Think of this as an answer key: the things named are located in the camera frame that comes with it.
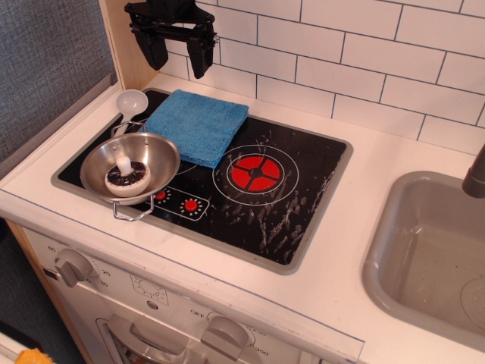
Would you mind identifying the stainless steel bowl with handles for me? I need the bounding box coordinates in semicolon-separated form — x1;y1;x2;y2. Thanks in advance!
80;121;181;221

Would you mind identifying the grey faucet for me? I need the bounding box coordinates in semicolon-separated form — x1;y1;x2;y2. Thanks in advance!
462;145;485;199

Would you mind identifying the grey right oven knob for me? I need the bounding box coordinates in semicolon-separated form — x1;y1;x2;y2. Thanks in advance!
201;316;249;361

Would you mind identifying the grey oven knob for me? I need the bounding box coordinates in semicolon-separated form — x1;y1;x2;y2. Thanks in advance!
55;249;93;287
201;316;249;361

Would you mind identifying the black toy stovetop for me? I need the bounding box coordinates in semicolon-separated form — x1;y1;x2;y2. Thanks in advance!
50;87;354;276

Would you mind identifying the white plastic ladle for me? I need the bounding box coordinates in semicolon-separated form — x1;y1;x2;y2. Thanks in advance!
112;89;149;137

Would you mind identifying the blue folded towel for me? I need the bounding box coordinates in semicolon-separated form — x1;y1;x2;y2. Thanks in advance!
145;89;249;169

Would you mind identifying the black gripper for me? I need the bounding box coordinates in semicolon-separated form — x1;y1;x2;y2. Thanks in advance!
124;1;216;79

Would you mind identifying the grey sink basin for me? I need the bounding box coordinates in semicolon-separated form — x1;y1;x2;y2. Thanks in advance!
362;171;484;351

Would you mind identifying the grey left oven knob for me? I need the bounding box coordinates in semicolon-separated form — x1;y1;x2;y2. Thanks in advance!
55;249;93;287

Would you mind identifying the grey oven door handle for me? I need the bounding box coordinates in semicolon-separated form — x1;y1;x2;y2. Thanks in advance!
105;315;208;363

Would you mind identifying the yellow object at corner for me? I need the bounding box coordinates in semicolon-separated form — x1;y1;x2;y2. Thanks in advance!
14;349;54;364

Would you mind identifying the white toy mushroom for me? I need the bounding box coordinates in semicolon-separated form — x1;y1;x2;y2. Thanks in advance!
105;155;152;198

